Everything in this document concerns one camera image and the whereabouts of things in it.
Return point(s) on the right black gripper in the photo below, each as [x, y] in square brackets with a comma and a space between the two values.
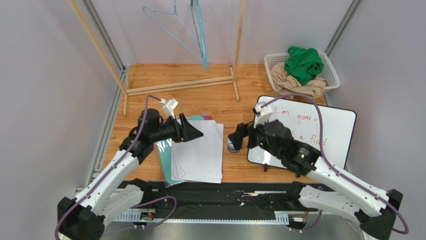
[252, 136]

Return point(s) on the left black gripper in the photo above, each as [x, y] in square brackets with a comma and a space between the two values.
[189, 132]

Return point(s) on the beige t shirt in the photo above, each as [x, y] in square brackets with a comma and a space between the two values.
[284, 83]

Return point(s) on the blue wire hanger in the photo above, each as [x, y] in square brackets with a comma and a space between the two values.
[179, 28]

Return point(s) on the light blue hanger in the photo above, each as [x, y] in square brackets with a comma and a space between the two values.
[199, 31]

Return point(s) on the green t shirt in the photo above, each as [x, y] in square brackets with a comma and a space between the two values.
[304, 64]

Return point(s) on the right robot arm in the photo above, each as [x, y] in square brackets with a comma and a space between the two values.
[372, 208]

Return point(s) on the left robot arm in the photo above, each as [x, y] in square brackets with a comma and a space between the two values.
[86, 215]

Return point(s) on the small round tin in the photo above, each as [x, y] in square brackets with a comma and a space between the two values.
[231, 148]

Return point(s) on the red booklet under folder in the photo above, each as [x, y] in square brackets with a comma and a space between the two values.
[208, 117]

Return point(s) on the white paper stack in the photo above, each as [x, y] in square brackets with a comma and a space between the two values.
[201, 159]

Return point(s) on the teal plastic folder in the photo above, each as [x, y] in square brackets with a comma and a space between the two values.
[164, 149]

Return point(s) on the white whiteboard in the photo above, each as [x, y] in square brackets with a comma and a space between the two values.
[303, 121]

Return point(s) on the white plastic basket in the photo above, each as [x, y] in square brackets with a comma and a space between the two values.
[328, 73]

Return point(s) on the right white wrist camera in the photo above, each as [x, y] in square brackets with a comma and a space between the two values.
[262, 114]

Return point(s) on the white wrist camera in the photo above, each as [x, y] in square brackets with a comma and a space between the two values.
[262, 114]
[169, 107]

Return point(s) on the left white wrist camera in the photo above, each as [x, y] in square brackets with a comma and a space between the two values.
[169, 107]

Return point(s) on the wooden clothes rack frame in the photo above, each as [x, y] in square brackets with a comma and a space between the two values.
[123, 85]

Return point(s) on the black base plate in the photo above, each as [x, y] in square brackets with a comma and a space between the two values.
[224, 201]

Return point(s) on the aluminium frame rail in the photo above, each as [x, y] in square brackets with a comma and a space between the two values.
[296, 224]

